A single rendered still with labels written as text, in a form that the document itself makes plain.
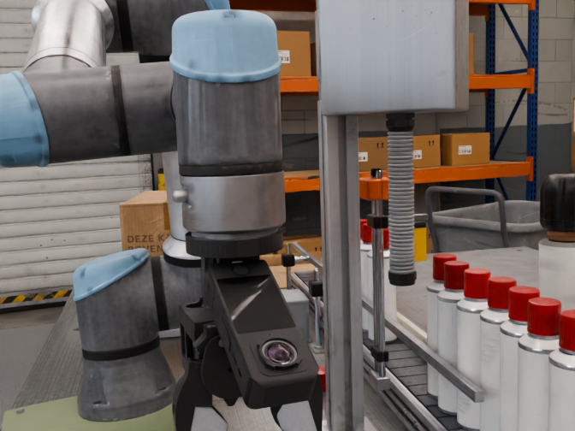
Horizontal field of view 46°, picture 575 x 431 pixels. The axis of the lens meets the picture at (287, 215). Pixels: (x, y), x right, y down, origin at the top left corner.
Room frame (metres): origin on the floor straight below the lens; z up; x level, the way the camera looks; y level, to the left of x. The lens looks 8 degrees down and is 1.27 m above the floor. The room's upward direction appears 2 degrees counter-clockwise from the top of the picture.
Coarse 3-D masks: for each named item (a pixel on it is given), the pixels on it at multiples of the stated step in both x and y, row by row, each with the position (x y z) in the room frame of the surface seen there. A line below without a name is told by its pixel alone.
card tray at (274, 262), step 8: (264, 256) 2.11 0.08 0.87; (272, 256) 2.11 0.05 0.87; (280, 256) 2.12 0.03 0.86; (296, 256) 2.13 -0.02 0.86; (320, 256) 2.14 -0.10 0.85; (272, 264) 2.11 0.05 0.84; (280, 264) 2.12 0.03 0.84; (296, 264) 2.12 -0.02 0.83; (304, 264) 2.12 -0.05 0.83; (312, 264) 2.11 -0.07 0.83; (272, 272) 2.02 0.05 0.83; (280, 272) 2.02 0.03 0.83; (280, 280) 1.90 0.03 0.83; (280, 288) 1.82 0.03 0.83
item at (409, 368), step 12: (300, 276) 1.74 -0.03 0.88; (312, 276) 1.74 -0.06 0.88; (396, 348) 1.15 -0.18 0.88; (408, 348) 1.15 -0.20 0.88; (396, 360) 1.09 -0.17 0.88; (408, 360) 1.09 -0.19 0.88; (420, 360) 1.08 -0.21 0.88; (396, 372) 1.03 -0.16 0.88; (408, 372) 1.03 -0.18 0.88; (420, 372) 1.03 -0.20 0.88; (408, 384) 0.98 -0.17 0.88; (420, 384) 0.98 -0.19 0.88; (420, 396) 0.93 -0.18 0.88; (432, 408) 0.89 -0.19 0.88; (444, 420) 0.85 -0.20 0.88; (456, 420) 0.85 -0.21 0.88
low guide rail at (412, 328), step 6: (396, 312) 1.25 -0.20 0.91; (402, 318) 1.21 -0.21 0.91; (402, 324) 1.20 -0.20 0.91; (408, 324) 1.17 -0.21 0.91; (414, 324) 1.17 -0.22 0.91; (408, 330) 1.17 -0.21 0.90; (414, 330) 1.14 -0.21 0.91; (420, 330) 1.13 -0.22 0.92; (420, 336) 1.12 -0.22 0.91; (426, 336) 1.10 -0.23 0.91; (426, 342) 1.09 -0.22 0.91
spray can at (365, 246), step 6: (366, 228) 1.25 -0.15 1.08; (366, 234) 1.25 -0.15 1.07; (366, 240) 1.25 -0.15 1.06; (360, 246) 1.26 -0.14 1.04; (366, 246) 1.25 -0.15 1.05; (366, 252) 1.24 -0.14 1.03; (366, 258) 1.24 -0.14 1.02; (366, 264) 1.24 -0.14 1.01; (366, 270) 1.24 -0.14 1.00; (366, 276) 1.24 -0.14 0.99; (366, 282) 1.24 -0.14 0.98; (366, 288) 1.24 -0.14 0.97; (366, 294) 1.24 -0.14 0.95; (366, 312) 1.24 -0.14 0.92; (366, 318) 1.24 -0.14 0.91; (366, 324) 1.24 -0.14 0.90; (366, 330) 1.24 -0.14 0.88
